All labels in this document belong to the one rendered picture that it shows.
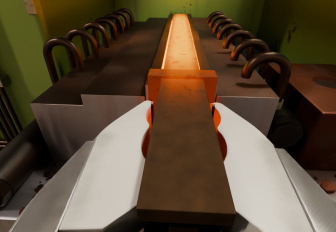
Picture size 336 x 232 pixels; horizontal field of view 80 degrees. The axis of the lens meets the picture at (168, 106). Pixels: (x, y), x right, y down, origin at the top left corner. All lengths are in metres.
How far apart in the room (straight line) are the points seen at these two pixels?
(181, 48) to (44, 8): 0.20
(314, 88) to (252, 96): 0.09
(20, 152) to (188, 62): 0.16
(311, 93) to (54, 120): 0.23
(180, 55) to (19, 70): 0.26
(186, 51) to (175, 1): 0.42
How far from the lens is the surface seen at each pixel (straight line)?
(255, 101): 0.17
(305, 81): 0.25
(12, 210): 0.21
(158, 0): 0.62
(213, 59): 0.24
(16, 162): 0.21
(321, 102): 0.22
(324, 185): 0.23
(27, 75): 0.38
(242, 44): 0.22
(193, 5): 0.62
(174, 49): 0.21
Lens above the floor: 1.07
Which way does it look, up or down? 31 degrees down
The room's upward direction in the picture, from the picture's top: 1 degrees clockwise
